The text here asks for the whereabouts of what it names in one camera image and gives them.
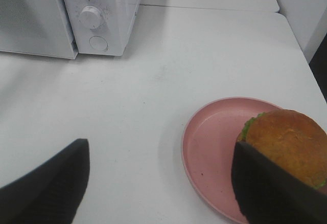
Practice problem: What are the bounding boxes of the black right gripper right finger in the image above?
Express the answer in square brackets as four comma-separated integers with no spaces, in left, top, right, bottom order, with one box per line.
[231,141,326,223]

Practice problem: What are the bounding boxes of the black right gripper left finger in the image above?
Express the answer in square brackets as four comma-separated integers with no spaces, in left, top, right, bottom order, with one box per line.
[1,139,90,223]

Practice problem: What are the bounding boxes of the burger with lettuce and cheese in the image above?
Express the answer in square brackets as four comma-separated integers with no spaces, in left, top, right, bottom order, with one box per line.
[236,109,326,189]

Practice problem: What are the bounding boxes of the pink round plate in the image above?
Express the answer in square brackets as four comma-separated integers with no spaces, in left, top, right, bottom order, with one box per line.
[182,97,282,223]

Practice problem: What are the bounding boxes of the round white door button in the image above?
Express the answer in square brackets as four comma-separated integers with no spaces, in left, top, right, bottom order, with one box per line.
[89,36,108,51]

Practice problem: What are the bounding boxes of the white microwave knob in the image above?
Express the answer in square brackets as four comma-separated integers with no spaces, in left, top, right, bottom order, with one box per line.
[79,6,103,30]

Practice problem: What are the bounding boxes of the white microwave door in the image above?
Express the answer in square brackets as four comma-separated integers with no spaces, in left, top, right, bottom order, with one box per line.
[1,0,78,59]

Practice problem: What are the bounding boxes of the white microwave oven body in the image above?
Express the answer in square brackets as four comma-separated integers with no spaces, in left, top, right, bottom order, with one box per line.
[64,0,141,56]

